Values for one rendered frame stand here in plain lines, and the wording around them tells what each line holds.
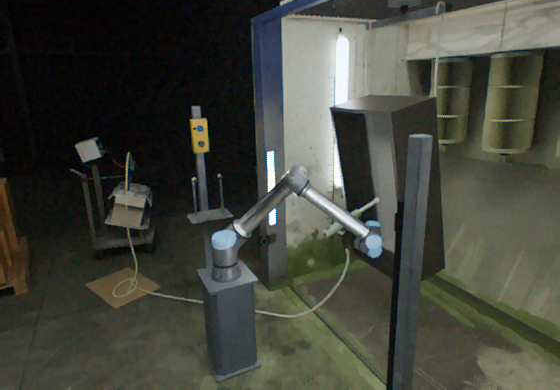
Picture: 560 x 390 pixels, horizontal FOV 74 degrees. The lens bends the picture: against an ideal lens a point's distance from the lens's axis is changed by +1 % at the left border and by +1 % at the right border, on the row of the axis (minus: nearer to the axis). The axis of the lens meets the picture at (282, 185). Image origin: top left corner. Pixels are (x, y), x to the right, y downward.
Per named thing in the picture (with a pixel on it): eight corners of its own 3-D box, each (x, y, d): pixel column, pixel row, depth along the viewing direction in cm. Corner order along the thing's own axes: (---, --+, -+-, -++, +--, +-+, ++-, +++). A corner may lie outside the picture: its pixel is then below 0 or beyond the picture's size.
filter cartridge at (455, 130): (469, 149, 346) (479, 56, 323) (462, 157, 317) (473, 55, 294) (429, 147, 366) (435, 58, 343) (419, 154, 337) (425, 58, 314)
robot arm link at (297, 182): (289, 169, 205) (387, 241, 205) (292, 164, 216) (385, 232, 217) (277, 185, 208) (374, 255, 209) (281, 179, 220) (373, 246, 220)
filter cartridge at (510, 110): (489, 168, 276) (502, 50, 254) (470, 158, 311) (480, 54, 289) (541, 167, 272) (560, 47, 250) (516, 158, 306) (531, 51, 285)
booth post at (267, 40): (261, 282, 345) (250, 18, 285) (278, 278, 353) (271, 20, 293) (269, 292, 330) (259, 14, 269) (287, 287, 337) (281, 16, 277)
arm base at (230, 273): (216, 285, 220) (214, 270, 218) (207, 271, 237) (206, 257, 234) (245, 277, 228) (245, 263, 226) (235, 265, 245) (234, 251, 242)
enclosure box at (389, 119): (385, 237, 309) (368, 94, 267) (445, 268, 258) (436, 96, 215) (352, 254, 297) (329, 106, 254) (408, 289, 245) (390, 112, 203)
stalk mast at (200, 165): (213, 290, 334) (198, 106, 291) (215, 293, 329) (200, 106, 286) (206, 292, 332) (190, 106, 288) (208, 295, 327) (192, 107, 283)
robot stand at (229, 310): (216, 384, 230) (209, 292, 213) (204, 353, 256) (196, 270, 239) (262, 367, 243) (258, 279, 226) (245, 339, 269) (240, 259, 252)
